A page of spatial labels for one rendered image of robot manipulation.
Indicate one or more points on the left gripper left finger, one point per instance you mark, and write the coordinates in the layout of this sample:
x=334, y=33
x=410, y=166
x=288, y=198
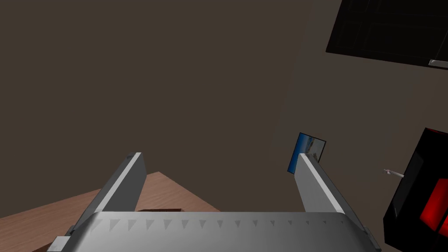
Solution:
x=122, y=185

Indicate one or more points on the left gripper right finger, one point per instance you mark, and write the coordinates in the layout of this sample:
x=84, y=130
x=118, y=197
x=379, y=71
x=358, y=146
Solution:
x=316, y=189

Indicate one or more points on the brown wooden table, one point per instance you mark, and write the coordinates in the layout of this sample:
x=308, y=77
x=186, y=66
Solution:
x=42, y=224

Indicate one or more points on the black and red cabinet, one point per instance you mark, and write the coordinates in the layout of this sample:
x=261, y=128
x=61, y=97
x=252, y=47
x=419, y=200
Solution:
x=420, y=199

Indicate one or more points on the black window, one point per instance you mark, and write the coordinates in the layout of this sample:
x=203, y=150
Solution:
x=388, y=28

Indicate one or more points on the blue picture on wall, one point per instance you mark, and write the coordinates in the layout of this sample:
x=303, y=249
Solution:
x=303, y=148

